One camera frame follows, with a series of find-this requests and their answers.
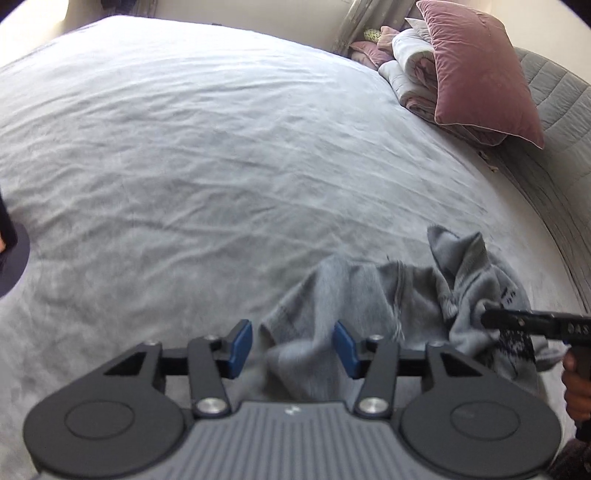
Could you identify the grey quilted headboard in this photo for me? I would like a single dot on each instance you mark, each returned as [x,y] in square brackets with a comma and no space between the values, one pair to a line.
[558,138]

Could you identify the small grey pillow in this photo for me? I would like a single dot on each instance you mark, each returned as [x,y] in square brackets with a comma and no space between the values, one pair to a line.
[418,26]

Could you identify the grey printed t-shirt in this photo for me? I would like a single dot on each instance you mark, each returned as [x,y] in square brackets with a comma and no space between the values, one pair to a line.
[425,295]

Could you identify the grey patterned curtain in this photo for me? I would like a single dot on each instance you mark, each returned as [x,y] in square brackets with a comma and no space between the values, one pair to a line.
[358,18]

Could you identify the small pink cushion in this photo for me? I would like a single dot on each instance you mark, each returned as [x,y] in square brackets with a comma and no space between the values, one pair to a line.
[369,53]

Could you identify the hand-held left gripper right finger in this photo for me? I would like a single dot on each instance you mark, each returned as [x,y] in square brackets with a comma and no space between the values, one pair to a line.
[345,348]

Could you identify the person's right hand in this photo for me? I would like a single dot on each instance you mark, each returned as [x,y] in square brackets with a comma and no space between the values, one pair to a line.
[579,392]

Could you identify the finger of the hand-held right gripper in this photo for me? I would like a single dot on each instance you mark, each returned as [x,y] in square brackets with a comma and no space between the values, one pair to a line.
[512,321]

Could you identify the folded white pink quilt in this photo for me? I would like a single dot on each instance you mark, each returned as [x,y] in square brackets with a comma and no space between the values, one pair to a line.
[411,78]

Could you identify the yellow green patterned cloth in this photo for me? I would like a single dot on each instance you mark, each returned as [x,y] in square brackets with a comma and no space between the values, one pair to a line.
[371,34]

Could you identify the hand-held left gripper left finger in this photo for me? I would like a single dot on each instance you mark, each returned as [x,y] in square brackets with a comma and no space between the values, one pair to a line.
[241,348]

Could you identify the pink velvet pillow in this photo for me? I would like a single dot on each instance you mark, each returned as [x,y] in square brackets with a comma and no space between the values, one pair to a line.
[480,69]

